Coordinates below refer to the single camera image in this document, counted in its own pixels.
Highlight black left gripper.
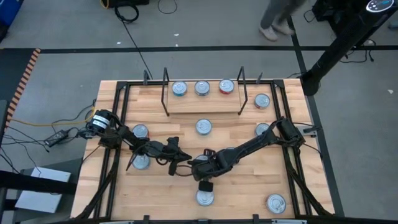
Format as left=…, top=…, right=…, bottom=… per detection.
left=154, top=136, right=193, bottom=177

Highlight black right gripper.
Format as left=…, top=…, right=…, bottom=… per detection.
left=190, top=160, right=218, bottom=192

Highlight blue seafood can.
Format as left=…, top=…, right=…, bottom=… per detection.
left=254, top=122, right=271, bottom=137
left=195, top=118, right=213, bottom=136
left=194, top=80, right=211, bottom=96

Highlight red seafood can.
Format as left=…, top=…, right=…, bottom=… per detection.
left=266, top=194, right=287, bottom=215
left=132, top=123, right=150, bottom=139
left=254, top=93, right=271, bottom=110
left=218, top=78, right=236, bottom=95

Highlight wooden shelf black metal legs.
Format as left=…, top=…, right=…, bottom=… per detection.
left=158, top=66, right=248, bottom=117

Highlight black power adapter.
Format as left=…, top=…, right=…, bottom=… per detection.
left=44, top=129, right=69, bottom=147

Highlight black metal beam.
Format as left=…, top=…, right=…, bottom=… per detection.
left=0, top=169, right=78, bottom=196

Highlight white cardboard box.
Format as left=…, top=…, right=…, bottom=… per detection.
left=14, top=166, right=72, bottom=214

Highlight black equipment box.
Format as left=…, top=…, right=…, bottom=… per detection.
left=107, top=0, right=150, bottom=9

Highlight person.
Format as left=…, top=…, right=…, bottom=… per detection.
left=258, top=0, right=308, bottom=43

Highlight black mat striped edge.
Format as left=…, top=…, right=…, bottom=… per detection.
left=0, top=47, right=42, bottom=127

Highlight black tower fan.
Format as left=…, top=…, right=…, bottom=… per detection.
left=300, top=0, right=398, bottom=96

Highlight black equipment case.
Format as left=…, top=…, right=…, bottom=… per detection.
left=312, top=0, right=341, bottom=22

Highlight blue plastic crate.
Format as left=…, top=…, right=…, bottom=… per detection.
left=0, top=0, right=25, bottom=27

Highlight black aluminium table frame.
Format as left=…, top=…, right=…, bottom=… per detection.
left=73, top=70, right=336, bottom=224

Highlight silver mounting bracket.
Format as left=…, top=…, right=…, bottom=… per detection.
left=297, top=124, right=322, bottom=138

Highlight long black cable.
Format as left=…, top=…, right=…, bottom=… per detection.
left=121, top=21, right=154, bottom=80

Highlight thin black cable loop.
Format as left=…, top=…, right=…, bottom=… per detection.
left=157, top=0, right=178, bottom=15

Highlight coiled black cable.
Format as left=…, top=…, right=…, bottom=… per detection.
left=114, top=4, right=140, bottom=24

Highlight long yellow cable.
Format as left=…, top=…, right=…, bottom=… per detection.
left=9, top=107, right=97, bottom=128

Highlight black floor cable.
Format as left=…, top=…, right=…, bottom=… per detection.
left=338, top=39, right=377, bottom=65

